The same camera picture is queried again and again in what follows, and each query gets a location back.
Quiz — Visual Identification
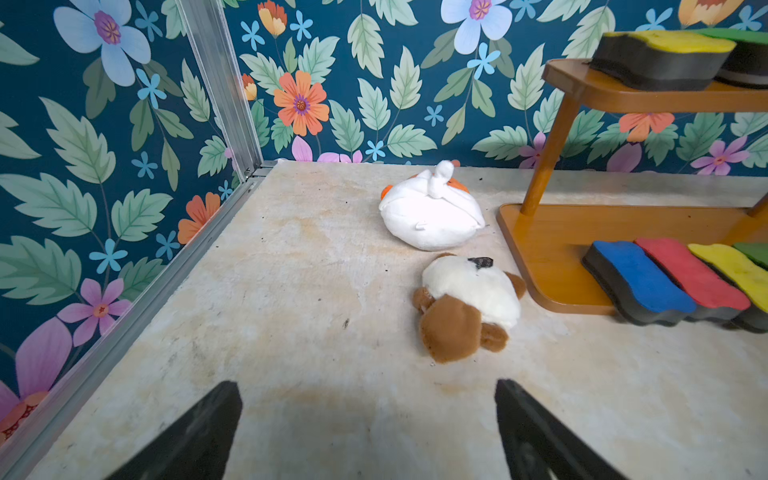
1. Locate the red eraser lower shelf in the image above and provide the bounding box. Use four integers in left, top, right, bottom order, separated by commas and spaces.
634, 238, 751, 323

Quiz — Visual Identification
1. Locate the blue eraser lower left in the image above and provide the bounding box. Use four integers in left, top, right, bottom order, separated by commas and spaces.
582, 241, 697, 326

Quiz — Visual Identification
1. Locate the brown white plush dog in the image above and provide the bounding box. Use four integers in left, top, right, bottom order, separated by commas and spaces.
412, 253, 527, 364

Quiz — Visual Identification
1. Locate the green eraser shelf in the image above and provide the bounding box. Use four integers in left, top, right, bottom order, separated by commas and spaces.
696, 28, 768, 89
733, 242, 768, 270

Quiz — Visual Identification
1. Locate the white orange plush toy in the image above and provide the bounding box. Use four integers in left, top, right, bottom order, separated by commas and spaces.
379, 160, 486, 251

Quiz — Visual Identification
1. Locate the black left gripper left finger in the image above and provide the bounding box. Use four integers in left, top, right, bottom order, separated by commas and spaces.
109, 381, 243, 479

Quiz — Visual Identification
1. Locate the yellow eraser shelf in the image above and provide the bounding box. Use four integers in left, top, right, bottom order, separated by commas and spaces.
589, 30, 736, 91
688, 244, 767, 333

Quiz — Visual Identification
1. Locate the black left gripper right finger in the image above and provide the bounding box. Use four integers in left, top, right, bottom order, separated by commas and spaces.
494, 379, 625, 479

